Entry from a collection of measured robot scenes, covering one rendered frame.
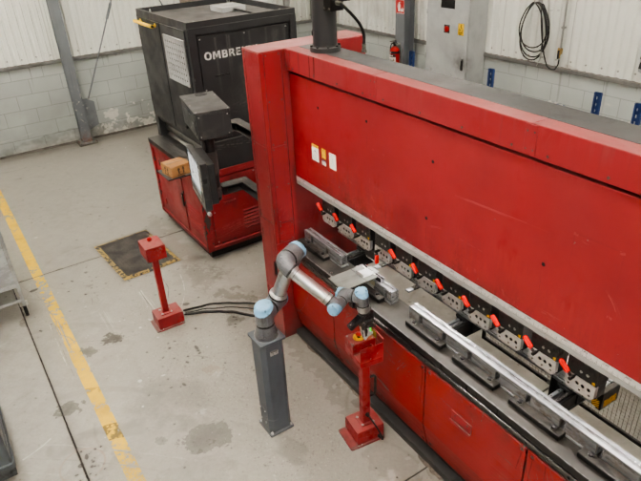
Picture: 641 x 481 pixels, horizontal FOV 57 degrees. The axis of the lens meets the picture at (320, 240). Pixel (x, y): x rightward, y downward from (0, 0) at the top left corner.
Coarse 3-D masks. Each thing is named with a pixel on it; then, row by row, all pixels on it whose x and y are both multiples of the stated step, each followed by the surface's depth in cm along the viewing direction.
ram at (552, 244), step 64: (320, 128) 382; (384, 128) 324; (448, 128) 284; (384, 192) 343; (448, 192) 296; (512, 192) 260; (576, 192) 232; (448, 256) 311; (512, 256) 271; (576, 256) 241; (640, 256) 216; (576, 320) 251; (640, 320) 224; (640, 384) 233
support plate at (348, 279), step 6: (348, 270) 391; (354, 270) 391; (336, 276) 386; (342, 276) 385; (348, 276) 385; (354, 276) 385; (372, 276) 384; (336, 282) 379; (342, 282) 379; (348, 282) 378; (354, 282) 378; (360, 282) 378
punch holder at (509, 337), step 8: (504, 320) 289; (512, 320) 284; (512, 328) 286; (520, 328) 281; (528, 328) 282; (504, 336) 292; (512, 336) 287; (528, 336) 286; (512, 344) 288; (520, 344) 284
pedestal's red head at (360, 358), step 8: (352, 336) 366; (368, 336) 365; (352, 344) 360; (360, 344) 361; (368, 344) 364; (352, 352) 362; (360, 352) 351; (368, 352) 354; (376, 352) 356; (360, 360) 358; (368, 360) 356; (376, 360) 359; (360, 368) 357
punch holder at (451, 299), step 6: (444, 276) 319; (444, 282) 321; (450, 282) 316; (456, 282) 312; (444, 288) 322; (450, 288) 317; (456, 288) 313; (462, 288) 309; (450, 294) 318; (456, 294) 314; (462, 294) 311; (468, 294) 314; (444, 300) 325; (450, 300) 320; (456, 300) 315; (468, 300) 317; (456, 306) 317; (462, 306) 315
